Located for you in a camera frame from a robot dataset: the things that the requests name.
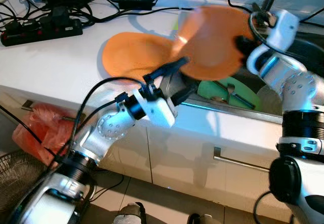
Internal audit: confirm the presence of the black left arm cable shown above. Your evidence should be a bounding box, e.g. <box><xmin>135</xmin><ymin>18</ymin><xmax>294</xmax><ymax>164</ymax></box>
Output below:
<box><xmin>51</xmin><ymin>76</ymin><xmax>150</xmax><ymax>164</ymax></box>

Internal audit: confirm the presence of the grey robot left foot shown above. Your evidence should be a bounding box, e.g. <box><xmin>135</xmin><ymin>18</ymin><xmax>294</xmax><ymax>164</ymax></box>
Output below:
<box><xmin>112</xmin><ymin>202</ymin><xmax>147</xmax><ymax>224</ymax></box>

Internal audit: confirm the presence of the orange plastic bag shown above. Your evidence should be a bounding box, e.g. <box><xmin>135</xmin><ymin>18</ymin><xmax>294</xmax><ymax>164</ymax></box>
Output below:
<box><xmin>13</xmin><ymin>102</ymin><xmax>76</xmax><ymax>159</ymax></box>

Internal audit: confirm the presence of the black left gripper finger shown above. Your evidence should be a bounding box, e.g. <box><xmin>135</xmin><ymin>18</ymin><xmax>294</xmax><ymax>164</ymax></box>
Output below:
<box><xmin>152</xmin><ymin>57</ymin><xmax>190</xmax><ymax>83</ymax></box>
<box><xmin>172</xmin><ymin>85</ymin><xmax>199</xmax><ymax>107</ymax></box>

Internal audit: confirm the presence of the green plastic plate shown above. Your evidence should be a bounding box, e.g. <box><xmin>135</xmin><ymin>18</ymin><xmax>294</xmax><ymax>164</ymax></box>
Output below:
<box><xmin>196</xmin><ymin>78</ymin><xmax>262</xmax><ymax>112</ymax></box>

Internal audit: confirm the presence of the black power strip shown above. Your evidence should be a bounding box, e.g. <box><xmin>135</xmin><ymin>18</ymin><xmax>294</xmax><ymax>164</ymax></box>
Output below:
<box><xmin>0</xmin><ymin>17</ymin><xmax>84</xmax><ymax>47</ymax></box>

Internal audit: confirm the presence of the steel fork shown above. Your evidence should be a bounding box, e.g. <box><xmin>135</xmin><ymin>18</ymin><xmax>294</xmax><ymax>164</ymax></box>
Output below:
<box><xmin>225</xmin><ymin>82</ymin><xmax>238</xmax><ymax>106</ymax></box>

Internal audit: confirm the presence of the black power adapter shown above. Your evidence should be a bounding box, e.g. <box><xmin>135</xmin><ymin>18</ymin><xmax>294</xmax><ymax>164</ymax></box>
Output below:
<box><xmin>118</xmin><ymin>0</ymin><xmax>155</xmax><ymax>11</ymax></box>

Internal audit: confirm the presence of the grey robot foot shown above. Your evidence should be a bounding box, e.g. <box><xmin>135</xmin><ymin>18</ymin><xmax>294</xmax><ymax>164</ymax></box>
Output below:
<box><xmin>112</xmin><ymin>202</ymin><xmax>147</xmax><ymax>224</ymax></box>
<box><xmin>187</xmin><ymin>213</ymin><xmax>216</xmax><ymax>224</ymax></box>

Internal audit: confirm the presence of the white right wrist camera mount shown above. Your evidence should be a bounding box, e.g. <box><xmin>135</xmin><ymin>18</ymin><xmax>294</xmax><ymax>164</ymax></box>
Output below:
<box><xmin>267</xmin><ymin>10</ymin><xmax>300</xmax><ymax>51</ymax></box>

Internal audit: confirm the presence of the orange plastic plate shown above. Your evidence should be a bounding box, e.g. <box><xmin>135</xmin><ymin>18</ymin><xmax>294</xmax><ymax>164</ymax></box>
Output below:
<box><xmin>101</xmin><ymin>32</ymin><xmax>185</xmax><ymax>81</ymax></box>

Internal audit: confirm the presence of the stainless steel sink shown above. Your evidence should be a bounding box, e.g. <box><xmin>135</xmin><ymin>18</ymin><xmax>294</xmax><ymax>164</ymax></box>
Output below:
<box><xmin>159</xmin><ymin>29</ymin><xmax>324</xmax><ymax>123</ymax></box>

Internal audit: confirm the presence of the orange plastic bowl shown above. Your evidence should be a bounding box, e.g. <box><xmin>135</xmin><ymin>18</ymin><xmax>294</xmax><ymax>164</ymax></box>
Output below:
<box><xmin>172</xmin><ymin>4</ymin><xmax>255</xmax><ymax>81</ymax></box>

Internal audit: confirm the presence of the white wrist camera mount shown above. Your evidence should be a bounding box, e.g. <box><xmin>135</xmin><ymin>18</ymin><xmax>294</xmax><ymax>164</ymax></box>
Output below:
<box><xmin>141</xmin><ymin>94</ymin><xmax>178</xmax><ymax>129</ymax></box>
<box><xmin>267</xmin><ymin>10</ymin><xmax>300</xmax><ymax>51</ymax></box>

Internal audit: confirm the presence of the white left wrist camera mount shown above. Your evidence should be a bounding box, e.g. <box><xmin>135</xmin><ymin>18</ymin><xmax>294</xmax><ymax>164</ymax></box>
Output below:
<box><xmin>141</xmin><ymin>94</ymin><xmax>178</xmax><ymax>129</ymax></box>

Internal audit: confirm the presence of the grey robot right foot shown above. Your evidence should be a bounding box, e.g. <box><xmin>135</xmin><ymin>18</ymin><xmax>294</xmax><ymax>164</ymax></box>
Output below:
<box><xmin>187</xmin><ymin>213</ymin><xmax>216</xmax><ymax>224</ymax></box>

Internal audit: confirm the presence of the white base cabinet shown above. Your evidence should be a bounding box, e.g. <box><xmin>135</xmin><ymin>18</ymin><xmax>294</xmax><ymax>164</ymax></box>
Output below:
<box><xmin>0</xmin><ymin>85</ymin><xmax>284</xmax><ymax>219</ymax></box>

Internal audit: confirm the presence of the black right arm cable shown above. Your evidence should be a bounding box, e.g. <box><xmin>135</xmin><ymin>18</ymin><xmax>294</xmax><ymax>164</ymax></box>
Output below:
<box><xmin>247</xmin><ymin>11</ymin><xmax>284</xmax><ymax>58</ymax></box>

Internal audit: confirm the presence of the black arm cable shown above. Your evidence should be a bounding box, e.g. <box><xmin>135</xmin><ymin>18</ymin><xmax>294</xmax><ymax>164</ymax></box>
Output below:
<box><xmin>51</xmin><ymin>76</ymin><xmax>150</xmax><ymax>164</ymax></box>
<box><xmin>247</xmin><ymin>11</ymin><xmax>284</xmax><ymax>58</ymax></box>

